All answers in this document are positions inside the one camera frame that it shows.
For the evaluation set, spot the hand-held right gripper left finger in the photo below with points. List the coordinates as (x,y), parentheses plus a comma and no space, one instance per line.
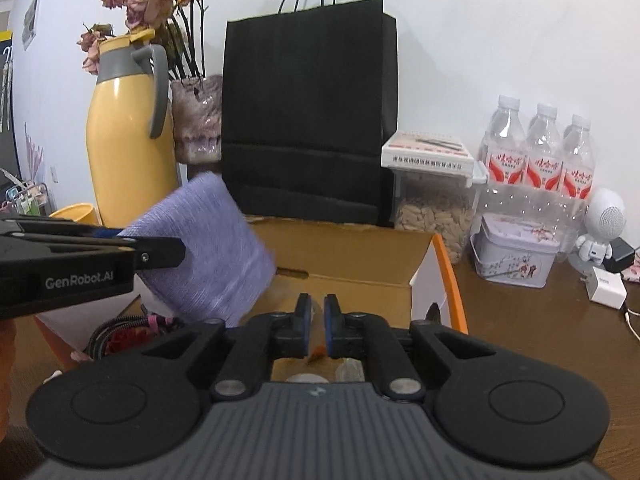
(302,320)

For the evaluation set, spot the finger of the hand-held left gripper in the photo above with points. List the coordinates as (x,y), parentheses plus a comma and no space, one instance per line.
(107,232)
(150,252)

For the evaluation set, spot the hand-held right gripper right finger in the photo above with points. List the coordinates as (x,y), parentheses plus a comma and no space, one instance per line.
(331,320)

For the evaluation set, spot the purple cloth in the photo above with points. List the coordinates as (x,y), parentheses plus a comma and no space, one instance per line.
(210,240)

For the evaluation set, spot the red cardboard box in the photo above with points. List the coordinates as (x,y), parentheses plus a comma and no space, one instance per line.
(350,255)

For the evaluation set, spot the yellow mug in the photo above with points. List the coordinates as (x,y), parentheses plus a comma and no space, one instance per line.
(77,214)

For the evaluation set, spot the yellow thermos jug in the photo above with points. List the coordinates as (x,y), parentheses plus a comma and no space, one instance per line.
(125,160)

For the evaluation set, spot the pink textured vase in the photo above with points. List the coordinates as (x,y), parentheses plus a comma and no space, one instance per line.
(197,120)

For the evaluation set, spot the clear seed container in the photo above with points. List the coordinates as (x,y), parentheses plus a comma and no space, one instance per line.
(430,215)

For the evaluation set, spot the white flat box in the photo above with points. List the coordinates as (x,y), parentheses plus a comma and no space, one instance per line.
(427,152)

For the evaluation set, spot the floral tin box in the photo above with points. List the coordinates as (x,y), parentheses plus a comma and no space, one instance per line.
(515,255)

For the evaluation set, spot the black paper bag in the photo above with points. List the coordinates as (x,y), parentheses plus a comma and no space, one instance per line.
(300,110)

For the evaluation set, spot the dried rose bouquet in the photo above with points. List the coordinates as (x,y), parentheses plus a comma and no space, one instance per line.
(145,5)

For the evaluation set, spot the white charger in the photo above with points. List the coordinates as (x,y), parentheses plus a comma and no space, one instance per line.
(605,287)

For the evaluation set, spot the white robot speaker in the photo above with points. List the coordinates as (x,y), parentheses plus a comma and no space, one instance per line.
(602,220)

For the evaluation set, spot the black power adapter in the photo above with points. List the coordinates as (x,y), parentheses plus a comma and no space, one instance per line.
(620,255)

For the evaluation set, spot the pink patterned pouch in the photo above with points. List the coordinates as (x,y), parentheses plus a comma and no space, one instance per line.
(632,267)

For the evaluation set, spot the wall poster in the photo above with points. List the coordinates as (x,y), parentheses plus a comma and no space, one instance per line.
(31,20)

